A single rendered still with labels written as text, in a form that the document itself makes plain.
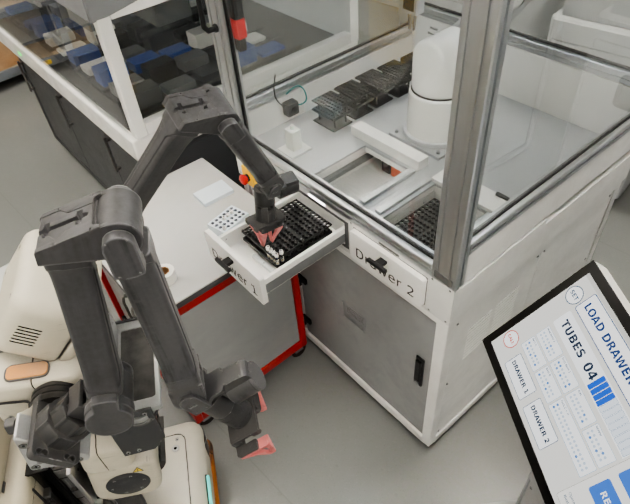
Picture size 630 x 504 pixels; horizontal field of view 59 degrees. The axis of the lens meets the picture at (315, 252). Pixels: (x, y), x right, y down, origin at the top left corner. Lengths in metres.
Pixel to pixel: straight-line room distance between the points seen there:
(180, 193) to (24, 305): 1.24
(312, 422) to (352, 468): 0.25
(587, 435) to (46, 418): 0.95
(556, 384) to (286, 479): 1.28
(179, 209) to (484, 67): 1.33
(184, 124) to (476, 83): 0.55
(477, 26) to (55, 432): 1.01
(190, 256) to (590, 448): 1.31
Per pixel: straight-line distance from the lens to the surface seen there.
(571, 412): 1.21
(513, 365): 1.31
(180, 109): 1.11
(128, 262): 0.72
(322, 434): 2.31
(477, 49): 1.12
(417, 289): 1.56
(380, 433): 2.31
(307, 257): 1.67
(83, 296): 0.81
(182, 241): 1.98
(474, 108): 1.17
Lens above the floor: 2.05
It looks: 44 degrees down
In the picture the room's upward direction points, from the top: 5 degrees counter-clockwise
